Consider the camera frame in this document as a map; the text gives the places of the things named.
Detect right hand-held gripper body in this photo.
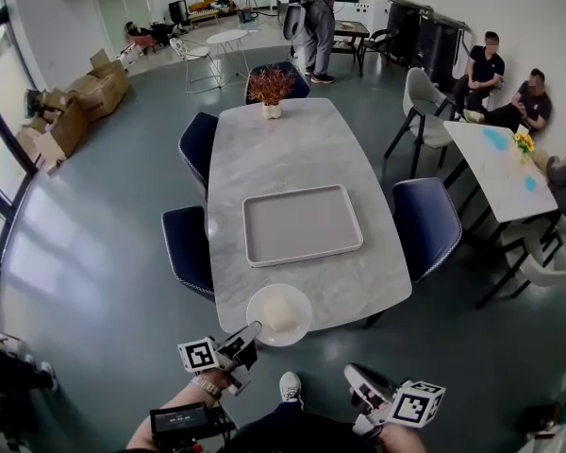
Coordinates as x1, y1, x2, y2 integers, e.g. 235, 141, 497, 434
352, 379, 447, 444

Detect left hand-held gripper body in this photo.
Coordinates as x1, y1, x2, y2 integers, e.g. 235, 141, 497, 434
177, 337, 253, 397

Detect white round plate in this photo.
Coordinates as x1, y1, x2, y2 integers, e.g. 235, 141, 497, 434
245, 283, 313, 348

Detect person's left forearm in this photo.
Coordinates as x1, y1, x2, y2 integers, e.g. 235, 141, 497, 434
125, 376, 230, 453

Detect person's right forearm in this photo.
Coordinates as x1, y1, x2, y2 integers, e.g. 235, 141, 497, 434
381, 423, 428, 453

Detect grey marble dining table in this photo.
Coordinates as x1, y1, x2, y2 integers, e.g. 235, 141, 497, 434
207, 96, 414, 335

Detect silver wristwatch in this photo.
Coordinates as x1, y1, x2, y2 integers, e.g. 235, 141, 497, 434
190, 375, 231, 400

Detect person's white left shoe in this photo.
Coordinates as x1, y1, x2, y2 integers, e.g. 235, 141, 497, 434
278, 371, 304, 410

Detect black monitor device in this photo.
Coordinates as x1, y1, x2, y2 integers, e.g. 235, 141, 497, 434
149, 402, 238, 450

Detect person's dark trousers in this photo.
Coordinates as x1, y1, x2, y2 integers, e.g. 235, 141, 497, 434
225, 401, 374, 453

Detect grey rectangular tray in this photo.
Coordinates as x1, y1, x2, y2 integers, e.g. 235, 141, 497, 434
241, 183, 365, 269

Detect dark bag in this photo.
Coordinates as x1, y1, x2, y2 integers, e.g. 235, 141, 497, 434
516, 394, 566, 453

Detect cluttered equipment cart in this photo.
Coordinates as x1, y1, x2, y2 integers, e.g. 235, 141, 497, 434
0, 321, 60, 453

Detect white marble side table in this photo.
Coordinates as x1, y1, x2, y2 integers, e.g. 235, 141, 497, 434
441, 120, 560, 277

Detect red plant in white pot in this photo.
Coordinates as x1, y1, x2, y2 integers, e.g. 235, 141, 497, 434
245, 63, 297, 121

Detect large light blue cloth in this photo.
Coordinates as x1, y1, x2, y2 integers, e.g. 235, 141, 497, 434
481, 127, 509, 152

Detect sunflowers in small vase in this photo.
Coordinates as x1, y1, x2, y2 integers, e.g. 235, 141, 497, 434
513, 132, 537, 165

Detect pile of cardboard boxes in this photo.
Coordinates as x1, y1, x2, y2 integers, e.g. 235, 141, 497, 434
16, 48, 131, 176

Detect white round table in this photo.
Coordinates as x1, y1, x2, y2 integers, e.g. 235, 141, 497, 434
206, 29, 250, 77

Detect pink lounge chair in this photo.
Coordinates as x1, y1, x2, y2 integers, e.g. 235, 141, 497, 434
125, 34, 157, 56

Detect black armchair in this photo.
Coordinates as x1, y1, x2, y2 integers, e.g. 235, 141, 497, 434
360, 28, 402, 68

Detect dark low table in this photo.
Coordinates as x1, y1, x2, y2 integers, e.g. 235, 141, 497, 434
332, 20, 372, 77

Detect yellow sofa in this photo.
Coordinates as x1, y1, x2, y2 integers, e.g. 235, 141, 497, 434
187, 0, 237, 30

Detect black box unit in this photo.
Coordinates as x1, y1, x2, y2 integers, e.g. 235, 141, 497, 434
168, 0, 190, 25

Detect black cabinet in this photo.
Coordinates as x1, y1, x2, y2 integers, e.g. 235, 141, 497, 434
412, 9, 473, 93
385, 0, 430, 63

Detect grey roller blinds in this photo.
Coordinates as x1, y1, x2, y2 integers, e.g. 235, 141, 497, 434
93, 0, 155, 42

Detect white wire chair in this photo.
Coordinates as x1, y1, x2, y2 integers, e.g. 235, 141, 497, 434
169, 37, 224, 94

